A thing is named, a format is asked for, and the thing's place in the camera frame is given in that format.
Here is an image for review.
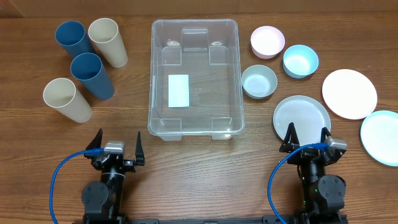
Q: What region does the clear plastic storage bin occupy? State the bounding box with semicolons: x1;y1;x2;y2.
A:
147;19;245;141

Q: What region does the right blue cable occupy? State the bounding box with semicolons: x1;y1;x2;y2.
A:
267;142;329;224

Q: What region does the pink plate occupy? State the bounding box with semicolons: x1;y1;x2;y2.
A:
322;69;377;119

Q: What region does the white label in bin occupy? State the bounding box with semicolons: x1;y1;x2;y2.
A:
168;75;190;108

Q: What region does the blue cup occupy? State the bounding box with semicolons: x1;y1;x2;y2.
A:
70;52;115;100
55;21;95;58

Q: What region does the near blue cup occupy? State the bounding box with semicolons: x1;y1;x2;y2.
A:
70;52;115;100

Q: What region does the beige cup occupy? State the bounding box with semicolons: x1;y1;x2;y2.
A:
88;18;128;68
43;78;93;123

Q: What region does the light blue plate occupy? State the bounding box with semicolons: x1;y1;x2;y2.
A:
360;110;397;167

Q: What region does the light blue bowl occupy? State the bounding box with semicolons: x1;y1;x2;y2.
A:
282;45;319;79

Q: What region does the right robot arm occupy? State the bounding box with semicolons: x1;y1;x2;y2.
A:
279;123;348;224

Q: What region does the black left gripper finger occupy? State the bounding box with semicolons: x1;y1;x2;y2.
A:
135;131;146;166
86;128;103;150

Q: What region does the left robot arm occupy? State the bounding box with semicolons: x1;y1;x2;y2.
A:
81;129;145;223

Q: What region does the far left blue cup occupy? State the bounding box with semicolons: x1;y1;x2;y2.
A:
55;21;95;58

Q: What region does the pink bowl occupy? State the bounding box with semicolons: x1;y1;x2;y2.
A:
251;26;285;59

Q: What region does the blue cable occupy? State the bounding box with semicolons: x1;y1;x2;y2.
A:
49;148;105;224
267;142;329;224

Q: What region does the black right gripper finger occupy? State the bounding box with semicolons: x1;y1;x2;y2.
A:
321;127;331;143
279;122;300;152

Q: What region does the left blue cable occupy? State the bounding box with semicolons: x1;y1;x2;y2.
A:
49;148;105;224

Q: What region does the grey plate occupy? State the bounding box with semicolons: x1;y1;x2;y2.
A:
273;95;331;146

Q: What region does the grey bowl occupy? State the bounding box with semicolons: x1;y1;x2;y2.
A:
242;65;278;99

